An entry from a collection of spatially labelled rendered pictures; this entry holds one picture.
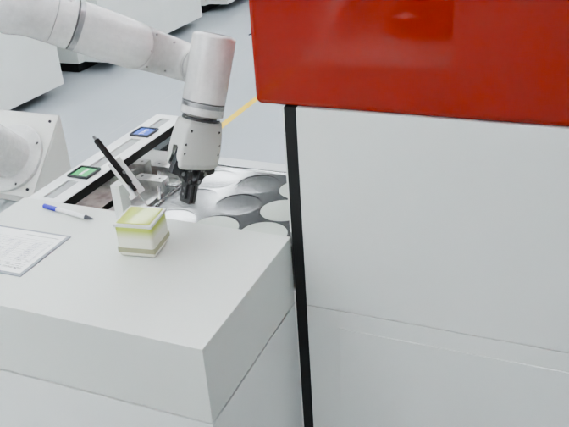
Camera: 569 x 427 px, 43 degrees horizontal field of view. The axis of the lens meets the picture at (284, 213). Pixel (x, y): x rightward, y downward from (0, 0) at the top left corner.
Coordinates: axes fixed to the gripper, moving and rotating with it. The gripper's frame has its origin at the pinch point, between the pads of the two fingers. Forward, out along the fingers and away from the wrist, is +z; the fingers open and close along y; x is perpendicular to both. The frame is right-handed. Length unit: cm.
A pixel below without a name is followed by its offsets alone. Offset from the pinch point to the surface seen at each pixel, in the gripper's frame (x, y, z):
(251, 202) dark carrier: -3.4, -20.8, 3.6
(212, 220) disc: -2.8, -10.1, 7.3
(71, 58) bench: -438, -210, 20
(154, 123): -50, -25, -4
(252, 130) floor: -221, -220, 29
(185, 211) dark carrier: -11.2, -9.1, 7.8
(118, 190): -4.5, 13.3, 0.6
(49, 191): -32.6, 12.5, 9.1
